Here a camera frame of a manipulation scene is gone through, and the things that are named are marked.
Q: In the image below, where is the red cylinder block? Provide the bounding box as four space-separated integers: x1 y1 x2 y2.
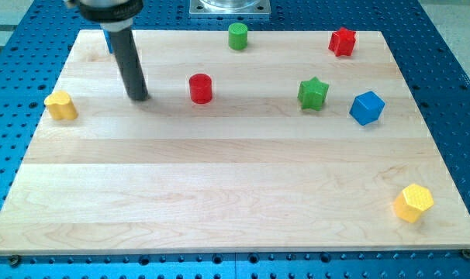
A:
188 73 213 104

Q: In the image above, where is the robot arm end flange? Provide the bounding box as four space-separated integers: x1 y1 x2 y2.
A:
63 0 143 32

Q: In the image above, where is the wooden board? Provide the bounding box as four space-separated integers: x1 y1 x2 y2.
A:
0 30 470 255

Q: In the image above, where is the green star block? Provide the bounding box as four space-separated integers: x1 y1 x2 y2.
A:
298 77 329 111

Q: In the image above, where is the green cylinder block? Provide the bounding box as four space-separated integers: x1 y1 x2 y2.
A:
228 22 248 50

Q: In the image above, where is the blue hexagon block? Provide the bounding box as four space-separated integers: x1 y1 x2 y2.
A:
349 91 385 126

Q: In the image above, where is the red star block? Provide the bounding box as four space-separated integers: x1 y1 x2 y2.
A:
328 27 356 57

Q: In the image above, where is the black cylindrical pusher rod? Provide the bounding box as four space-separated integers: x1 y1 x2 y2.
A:
109 27 149 102

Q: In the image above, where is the blue block behind rod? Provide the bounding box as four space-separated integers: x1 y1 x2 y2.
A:
102 29 113 54

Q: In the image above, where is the yellow heart block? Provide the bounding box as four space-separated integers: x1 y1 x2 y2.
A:
44 91 78 120

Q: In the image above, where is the yellow hexagon block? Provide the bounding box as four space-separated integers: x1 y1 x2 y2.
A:
393 184 434 223

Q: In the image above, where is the blue perforated table plate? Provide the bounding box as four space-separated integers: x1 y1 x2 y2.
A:
0 0 470 278

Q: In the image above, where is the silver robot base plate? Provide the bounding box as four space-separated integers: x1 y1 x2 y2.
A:
189 0 271 16

